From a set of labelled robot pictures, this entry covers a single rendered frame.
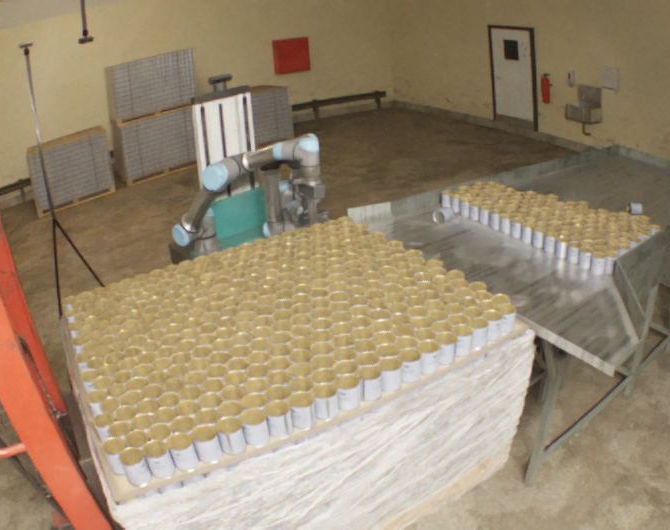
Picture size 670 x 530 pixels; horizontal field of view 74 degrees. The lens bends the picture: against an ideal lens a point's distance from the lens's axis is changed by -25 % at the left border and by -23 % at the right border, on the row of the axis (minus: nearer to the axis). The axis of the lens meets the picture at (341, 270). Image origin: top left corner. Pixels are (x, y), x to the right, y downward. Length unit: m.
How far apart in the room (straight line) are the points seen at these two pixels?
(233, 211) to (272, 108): 6.42
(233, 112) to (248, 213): 0.59
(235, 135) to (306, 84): 8.55
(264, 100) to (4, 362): 8.20
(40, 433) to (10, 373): 0.22
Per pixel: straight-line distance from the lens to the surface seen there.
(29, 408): 1.57
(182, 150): 8.91
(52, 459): 1.69
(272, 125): 9.41
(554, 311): 2.00
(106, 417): 1.50
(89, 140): 8.48
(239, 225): 3.08
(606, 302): 2.12
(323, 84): 11.76
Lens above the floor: 2.07
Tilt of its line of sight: 26 degrees down
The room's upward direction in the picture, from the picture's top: 5 degrees counter-clockwise
